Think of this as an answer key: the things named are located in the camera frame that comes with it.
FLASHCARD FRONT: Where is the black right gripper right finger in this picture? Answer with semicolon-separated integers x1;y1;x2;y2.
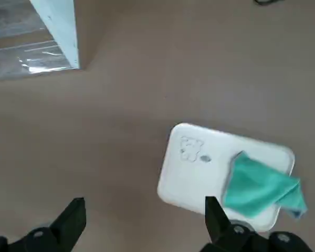
199;195;315;252

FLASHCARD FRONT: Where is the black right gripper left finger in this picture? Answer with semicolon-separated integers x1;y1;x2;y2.
0;197;87;252

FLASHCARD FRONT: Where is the green microfibre cloth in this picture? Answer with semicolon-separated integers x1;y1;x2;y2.
222;150;309;219

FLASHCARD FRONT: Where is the clear acrylic tiered shelf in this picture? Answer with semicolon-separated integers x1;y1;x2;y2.
0;0;80;81

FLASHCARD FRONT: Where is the cream tray with rabbit print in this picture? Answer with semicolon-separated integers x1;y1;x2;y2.
156;122;296;233

